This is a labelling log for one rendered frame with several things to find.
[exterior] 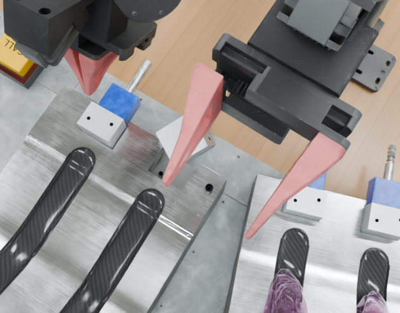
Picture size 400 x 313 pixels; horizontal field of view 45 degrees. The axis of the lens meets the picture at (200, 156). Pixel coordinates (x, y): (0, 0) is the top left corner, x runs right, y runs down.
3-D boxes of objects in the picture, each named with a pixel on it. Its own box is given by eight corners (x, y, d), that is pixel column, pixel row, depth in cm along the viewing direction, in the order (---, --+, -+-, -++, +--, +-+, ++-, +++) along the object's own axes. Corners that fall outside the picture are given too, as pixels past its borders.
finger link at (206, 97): (230, 220, 27) (313, 91, 29) (128, 154, 28) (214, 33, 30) (225, 231, 34) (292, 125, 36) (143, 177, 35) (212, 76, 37)
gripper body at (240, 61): (350, 137, 29) (407, 43, 30) (207, 52, 30) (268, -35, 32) (323, 162, 35) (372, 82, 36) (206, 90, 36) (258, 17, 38)
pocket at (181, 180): (167, 149, 68) (166, 142, 64) (199, 168, 67) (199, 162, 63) (150, 176, 67) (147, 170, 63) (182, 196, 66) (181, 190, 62)
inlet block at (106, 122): (135, 62, 70) (130, 44, 65) (164, 78, 69) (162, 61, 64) (85, 135, 67) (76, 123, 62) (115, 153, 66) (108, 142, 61)
